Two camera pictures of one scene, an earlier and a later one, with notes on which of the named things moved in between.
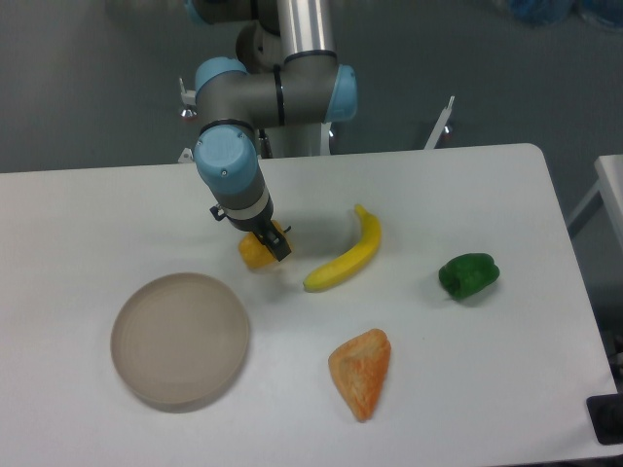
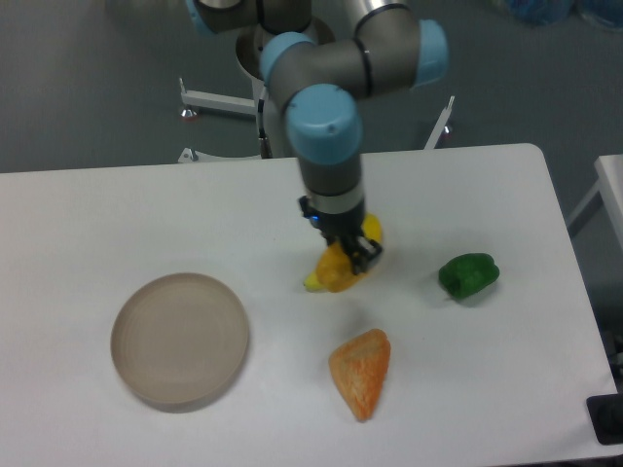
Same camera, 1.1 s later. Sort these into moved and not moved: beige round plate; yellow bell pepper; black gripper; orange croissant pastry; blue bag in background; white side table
Moved: black gripper; yellow bell pepper
Not moved: white side table; blue bag in background; orange croissant pastry; beige round plate
